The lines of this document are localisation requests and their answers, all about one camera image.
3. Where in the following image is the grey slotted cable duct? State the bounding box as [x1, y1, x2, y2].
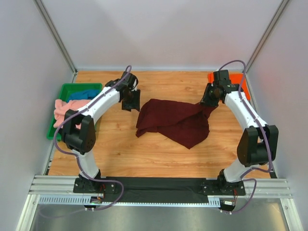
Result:
[38, 196, 221, 207]

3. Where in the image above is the folded orange t shirt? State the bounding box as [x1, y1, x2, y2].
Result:
[207, 72, 251, 101]

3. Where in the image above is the green plastic bin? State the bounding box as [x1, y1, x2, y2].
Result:
[47, 83, 103, 140]

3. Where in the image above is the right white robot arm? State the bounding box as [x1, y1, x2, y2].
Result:
[200, 70, 279, 193]

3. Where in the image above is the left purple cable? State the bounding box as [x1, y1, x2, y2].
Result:
[38, 64, 132, 218]

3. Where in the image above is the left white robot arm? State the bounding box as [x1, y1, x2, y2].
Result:
[59, 71, 141, 193]

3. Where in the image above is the blue t shirt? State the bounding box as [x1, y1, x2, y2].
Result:
[66, 90, 100, 102]

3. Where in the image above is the maroon t shirt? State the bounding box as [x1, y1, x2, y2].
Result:
[136, 99, 216, 149]

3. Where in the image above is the pink t shirt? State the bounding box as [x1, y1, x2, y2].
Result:
[53, 99, 91, 128]

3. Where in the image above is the aluminium rail frame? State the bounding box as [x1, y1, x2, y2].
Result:
[28, 175, 293, 199]

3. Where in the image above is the black base mat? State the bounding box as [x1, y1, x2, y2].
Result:
[73, 176, 246, 204]

